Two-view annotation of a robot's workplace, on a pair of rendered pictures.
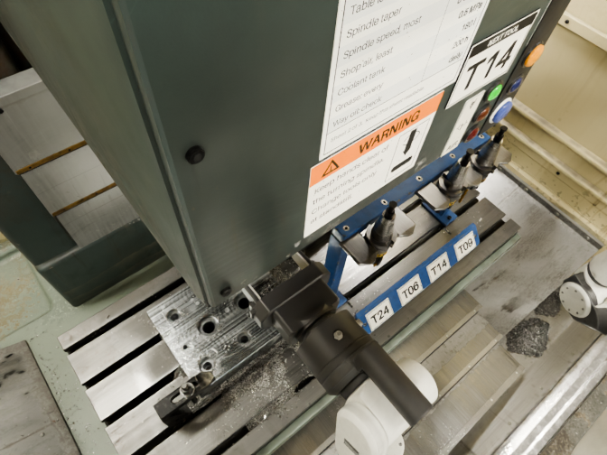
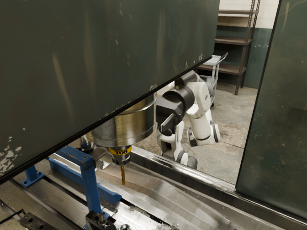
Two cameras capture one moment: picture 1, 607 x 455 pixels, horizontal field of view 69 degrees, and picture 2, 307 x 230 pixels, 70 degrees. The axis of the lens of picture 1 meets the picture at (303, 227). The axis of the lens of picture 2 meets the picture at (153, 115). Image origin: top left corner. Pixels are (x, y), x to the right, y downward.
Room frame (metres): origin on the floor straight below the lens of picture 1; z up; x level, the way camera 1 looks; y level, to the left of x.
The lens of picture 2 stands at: (0.41, 0.54, 1.70)
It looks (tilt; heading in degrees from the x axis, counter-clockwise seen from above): 28 degrees down; 256
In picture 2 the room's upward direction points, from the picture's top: straight up
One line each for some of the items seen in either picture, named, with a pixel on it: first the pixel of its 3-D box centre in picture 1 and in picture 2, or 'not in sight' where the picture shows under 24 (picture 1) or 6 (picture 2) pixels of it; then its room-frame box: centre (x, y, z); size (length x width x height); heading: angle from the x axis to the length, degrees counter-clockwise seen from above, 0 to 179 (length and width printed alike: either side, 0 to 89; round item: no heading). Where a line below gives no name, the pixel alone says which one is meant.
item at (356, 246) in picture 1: (360, 250); (97, 153); (0.45, -0.12, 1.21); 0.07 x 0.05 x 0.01; 44
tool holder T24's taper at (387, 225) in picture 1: (385, 224); (85, 137); (0.48, -0.16, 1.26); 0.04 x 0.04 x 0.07
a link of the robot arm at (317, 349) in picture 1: (313, 320); (170, 106); (0.21, -0.03, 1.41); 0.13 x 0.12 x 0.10; 134
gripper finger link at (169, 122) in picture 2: (245, 292); (169, 123); (0.25, 0.07, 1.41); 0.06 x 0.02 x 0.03; 44
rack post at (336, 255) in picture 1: (333, 267); (92, 196); (0.48, -0.08, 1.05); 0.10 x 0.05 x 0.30; 44
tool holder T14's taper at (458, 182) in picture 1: (458, 172); not in sight; (0.63, -0.32, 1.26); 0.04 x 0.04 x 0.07
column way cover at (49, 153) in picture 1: (129, 144); not in sight; (0.70, 0.44, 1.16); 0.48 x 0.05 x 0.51; 134
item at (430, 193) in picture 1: (434, 198); not in sight; (0.60, -0.28, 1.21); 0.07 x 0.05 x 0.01; 44
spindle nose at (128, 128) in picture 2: not in sight; (116, 100); (0.38, 0.13, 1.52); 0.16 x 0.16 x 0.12
